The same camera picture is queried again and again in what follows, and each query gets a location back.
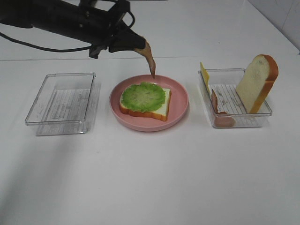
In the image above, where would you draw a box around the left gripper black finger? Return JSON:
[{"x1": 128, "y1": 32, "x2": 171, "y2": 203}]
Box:
[{"x1": 108, "y1": 30, "x2": 145, "y2": 53}]

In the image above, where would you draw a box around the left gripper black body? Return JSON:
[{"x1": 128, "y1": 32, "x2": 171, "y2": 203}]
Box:
[{"x1": 32, "y1": 0, "x2": 130, "y2": 59}]

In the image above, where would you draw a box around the brown bacon strip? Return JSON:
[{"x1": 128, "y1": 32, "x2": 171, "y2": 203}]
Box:
[
  {"x1": 134, "y1": 40, "x2": 156, "y2": 79},
  {"x1": 211, "y1": 90, "x2": 235, "y2": 128}
]

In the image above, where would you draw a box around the green lettuce leaf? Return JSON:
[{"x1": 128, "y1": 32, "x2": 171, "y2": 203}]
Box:
[{"x1": 120, "y1": 82, "x2": 166, "y2": 113}]

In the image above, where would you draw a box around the white bread slice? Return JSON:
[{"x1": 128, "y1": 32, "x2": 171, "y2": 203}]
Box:
[
  {"x1": 236, "y1": 54, "x2": 278, "y2": 114},
  {"x1": 119, "y1": 88, "x2": 172, "y2": 121}
]

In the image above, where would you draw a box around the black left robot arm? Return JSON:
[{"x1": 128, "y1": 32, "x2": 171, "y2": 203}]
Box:
[{"x1": 0, "y1": 0, "x2": 147, "y2": 59}]

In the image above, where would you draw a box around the pink round plate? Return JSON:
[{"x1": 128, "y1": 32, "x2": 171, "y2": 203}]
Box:
[{"x1": 110, "y1": 75, "x2": 189, "y2": 132}]

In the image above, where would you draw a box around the yellow cheese slice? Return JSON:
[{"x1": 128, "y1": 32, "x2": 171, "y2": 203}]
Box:
[{"x1": 200, "y1": 62, "x2": 210, "y2": 94}]

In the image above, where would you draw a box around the left clear plastic tray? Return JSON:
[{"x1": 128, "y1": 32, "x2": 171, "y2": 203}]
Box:
[{"x1": 25, "y1": 73, "x2": 100, "y2": 136}]

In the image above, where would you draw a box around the clear plastic tray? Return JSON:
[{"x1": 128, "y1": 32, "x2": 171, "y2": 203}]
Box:
[
  {"x1": 25, "y1": 73, "x2": 100, "y2": 136},
  {"x1": 198, "y1": 68, "x2": 272, "y2": 128}
]

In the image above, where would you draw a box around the right clear plastic tray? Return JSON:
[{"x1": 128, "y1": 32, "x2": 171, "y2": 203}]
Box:
[{"x1": 198, "y1": 68, "x2": 272, "y2": 128}]

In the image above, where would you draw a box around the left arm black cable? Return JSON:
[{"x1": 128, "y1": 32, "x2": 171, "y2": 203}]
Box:
[{"x1": 0, "y1": 11, "x2": 136, "y2": 53}]

